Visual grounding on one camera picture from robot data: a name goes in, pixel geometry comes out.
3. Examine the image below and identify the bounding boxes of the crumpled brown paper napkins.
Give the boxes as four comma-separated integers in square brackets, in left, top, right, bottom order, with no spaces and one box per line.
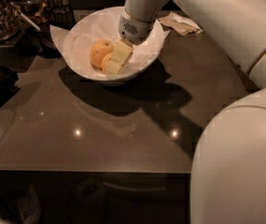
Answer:
[159,12,203,35]

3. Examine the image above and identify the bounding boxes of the white bowl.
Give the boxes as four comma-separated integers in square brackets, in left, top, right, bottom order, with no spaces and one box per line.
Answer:
[63,6,165,87]

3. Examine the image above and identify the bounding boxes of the dark metal box stand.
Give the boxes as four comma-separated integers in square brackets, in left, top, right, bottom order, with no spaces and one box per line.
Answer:
[0,27,42,72]

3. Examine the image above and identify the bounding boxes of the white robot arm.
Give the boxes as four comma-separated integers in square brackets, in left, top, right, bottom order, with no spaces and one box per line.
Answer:
[119,0,266,224]

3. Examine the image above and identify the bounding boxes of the white shoe under table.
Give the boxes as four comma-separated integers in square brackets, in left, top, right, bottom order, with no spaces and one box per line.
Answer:
[0,185,41,224]

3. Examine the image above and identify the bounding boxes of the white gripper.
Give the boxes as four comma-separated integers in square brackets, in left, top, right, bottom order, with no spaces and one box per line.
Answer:
[106,9,154,75]

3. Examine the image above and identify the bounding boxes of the black wire mesh cup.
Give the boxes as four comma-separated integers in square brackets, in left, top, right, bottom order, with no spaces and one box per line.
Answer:
[51,5,76,30]

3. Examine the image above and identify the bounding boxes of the white paper liner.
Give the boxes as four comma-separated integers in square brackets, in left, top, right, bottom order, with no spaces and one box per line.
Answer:
[49,7,171,79]

